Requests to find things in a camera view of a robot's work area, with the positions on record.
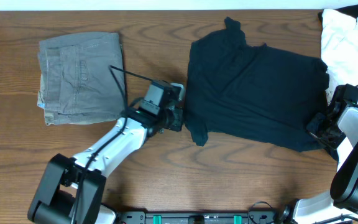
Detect small black cable loop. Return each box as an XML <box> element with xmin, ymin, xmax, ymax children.
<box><xmin>247</xmin><ymin>200</ymin><xmax>276</xmax><ymax>224</ymax></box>

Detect white garment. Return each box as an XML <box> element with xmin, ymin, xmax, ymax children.
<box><xmin>321</xmin><ymin>9</ymin><xmax>358</xmax><ymax>103</ymax></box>

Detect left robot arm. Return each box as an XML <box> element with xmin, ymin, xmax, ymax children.
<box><xmin>27</xmin><ymin>80</ymin><xmax>185</xmax><ymax>224</ymax></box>

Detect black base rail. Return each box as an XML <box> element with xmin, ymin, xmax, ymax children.
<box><xmin>115</xmin><ymin>210</ymin><xmax>277</xmax><ymax>224</ymax></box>

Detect folded grey khaki pants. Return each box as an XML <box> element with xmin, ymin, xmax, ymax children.
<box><xmin>37</xmin><ymin>32</ymin><xmax>126</xmax><ymax>125</ymax></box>

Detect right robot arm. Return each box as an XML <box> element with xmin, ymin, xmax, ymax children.
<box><xmin>284</xmin><ymin>105</ymin><xmax>358</xmax><ymax>223</ymax></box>

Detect black t-shirt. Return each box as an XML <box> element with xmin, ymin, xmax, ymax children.
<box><xmin>185</xmin><ymin>18</ymin><xmax>329</xmax><ymax>152</ymax></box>

